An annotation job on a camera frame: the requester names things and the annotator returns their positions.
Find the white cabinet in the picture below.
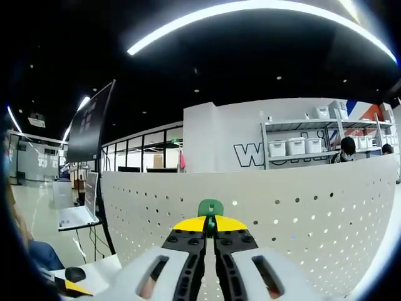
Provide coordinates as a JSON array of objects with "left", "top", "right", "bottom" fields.
[{"left": 51, "top": 180, "right": 75, "bottom": 209}]

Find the large black display screen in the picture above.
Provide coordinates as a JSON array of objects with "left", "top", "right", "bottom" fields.
[{"left": 66, "top": 80, "right": 117, "bottom": 164}]

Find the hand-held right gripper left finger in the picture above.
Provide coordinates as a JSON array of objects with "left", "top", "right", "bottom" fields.
[{"left": 110, "top": 215, "right": 208, "bottom": 301}]

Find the ceiling air conditioner unit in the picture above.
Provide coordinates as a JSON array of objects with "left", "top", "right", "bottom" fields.
[{"left": 27, "top": 114, "right": 47, "bottom": 129}]

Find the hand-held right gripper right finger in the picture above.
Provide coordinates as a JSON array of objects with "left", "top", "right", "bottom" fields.
[{"left": 213, "top": 215, "right": 316, "bottom": 301}]

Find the row of white storage boxes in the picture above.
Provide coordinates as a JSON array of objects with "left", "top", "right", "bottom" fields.
[{"left": 269, "top": 100, "right": 394, "bottom": 157}]

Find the green hook assembly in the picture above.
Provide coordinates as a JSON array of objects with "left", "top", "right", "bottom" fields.
[{"left": 197, "top": 199, "right": 225, "bottom": 239}]

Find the white laptop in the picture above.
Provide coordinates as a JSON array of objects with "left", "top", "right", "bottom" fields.
[{"left": 57, "top": 171, "right": 101, "bottom": 232}]

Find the white perforated mounting plate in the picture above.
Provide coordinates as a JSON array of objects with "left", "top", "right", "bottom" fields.
[{"left": 100, "top": 153, "right": 398, "bottom": 298}]

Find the black display stand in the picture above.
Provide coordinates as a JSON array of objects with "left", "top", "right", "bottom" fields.
[{"left": 93, "top": 156, "right": 117, "bottom": 255}]

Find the long ceiling light strip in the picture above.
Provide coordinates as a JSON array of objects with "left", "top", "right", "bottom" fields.
[
  {"left": 127, "top": 0, "right": 397, "bottom": 65},
  {"left": 62, "top": 95, "right": 91, "bottom": 142},
  {"left": 6, "top": 105, "right": 23, "bottom": 134}
]

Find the metal shelving rack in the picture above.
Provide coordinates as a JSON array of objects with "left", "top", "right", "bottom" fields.
[{"left": 260, "top": 99, "right": 401, "bottom": 172}]

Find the black computer mouse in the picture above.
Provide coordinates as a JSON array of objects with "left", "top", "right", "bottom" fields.
[{"left": 65, "top": 267, "right": 87, "bottom": 283}]

